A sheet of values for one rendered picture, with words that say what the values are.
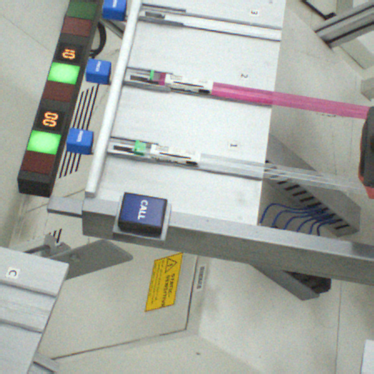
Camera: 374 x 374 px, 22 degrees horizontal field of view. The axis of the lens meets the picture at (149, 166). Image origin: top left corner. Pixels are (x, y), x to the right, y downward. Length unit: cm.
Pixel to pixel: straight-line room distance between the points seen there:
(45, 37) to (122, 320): 90
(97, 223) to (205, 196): 13
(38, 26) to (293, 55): 69
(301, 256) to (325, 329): 50
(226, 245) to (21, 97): 106
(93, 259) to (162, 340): 33
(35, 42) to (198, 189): 111
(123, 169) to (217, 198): 12
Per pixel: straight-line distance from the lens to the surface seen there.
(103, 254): 107
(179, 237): 110
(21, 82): 209
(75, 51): 125
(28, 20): 218
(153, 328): 142
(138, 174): 113
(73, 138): 114
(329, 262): 111
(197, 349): 140
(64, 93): 121
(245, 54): 125
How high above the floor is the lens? 150
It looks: 41 degrees down
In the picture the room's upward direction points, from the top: 69 degrees clockwise
